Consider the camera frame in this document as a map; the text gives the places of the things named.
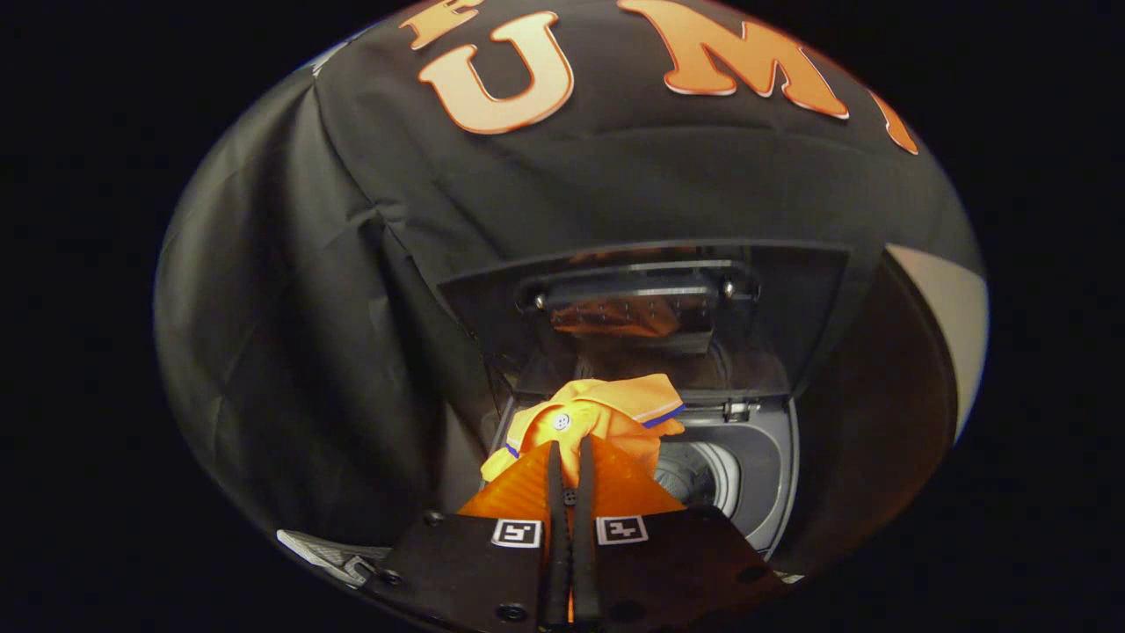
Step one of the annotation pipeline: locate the yellow polo shirt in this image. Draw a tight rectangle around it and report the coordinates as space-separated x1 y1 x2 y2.
481 374 686 484

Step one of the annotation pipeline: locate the grey plastic object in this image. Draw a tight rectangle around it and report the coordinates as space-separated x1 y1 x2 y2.
277 527 392 587

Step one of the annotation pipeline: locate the black backdrop cloth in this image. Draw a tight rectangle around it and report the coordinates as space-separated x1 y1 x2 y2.
154 0 985 564

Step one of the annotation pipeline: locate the grey washing machine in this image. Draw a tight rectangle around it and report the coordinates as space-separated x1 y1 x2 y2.
479 387 801 564

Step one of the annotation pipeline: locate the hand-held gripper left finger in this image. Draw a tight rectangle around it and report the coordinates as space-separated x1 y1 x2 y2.
374 440 568 633

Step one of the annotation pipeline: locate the dark glass washing machine lid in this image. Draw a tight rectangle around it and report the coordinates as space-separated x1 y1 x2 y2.
439 239 852 401

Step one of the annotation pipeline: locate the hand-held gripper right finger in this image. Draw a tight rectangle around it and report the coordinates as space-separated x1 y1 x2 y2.
576 433 788 633

